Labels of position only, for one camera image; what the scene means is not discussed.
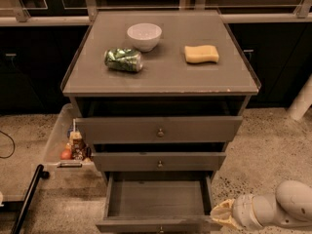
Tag red round fruit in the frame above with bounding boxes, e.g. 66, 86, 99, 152
60, 149, 72, 160

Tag black cable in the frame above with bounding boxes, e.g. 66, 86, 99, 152
0, 130, 17, 160

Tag clear plastic storage bin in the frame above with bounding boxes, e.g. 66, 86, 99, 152
43, 103, 94, 171

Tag white ceramic bowl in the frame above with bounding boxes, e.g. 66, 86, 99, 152
127, 23, 162, 52

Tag grey drawer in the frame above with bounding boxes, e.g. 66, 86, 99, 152
97, 172, 220, 234
93, 152, 226, 172
76, 116, 243, 144

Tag black metal pole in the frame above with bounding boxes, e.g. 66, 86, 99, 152
10, 164, 50, 234

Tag metal window frame rail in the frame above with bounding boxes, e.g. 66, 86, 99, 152
0, 0, 312, 25

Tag grey middle drawer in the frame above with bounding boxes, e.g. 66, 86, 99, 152
93, 152, 226, 172

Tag crushed green soda can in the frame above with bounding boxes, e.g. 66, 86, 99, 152
104, 48, 143, 72

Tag brown snack package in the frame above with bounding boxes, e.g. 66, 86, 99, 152
69, 132, 87, 160

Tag grey top drawer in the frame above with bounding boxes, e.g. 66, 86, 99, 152
76, 116, 243, 144

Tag grey bottom drawer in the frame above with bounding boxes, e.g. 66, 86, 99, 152
97, 172, 220, 234

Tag yellow sponge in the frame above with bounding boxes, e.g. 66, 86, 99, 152
184, 45, 219, 63

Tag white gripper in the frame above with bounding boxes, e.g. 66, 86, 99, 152
211, 194, 263, 230

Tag white cylindrical post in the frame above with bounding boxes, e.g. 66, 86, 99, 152
288, 75, 312, 121

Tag grey drawer cabinet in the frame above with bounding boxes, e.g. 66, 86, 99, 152
59, 10, 261, 183

